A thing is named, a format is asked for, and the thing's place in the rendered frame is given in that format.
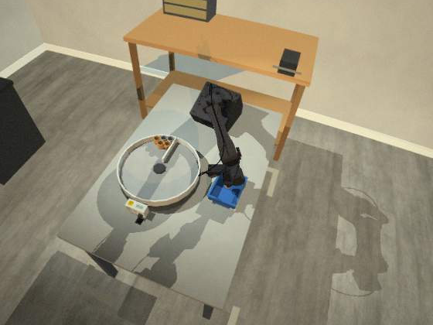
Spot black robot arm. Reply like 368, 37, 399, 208
197, 90, 245, 186

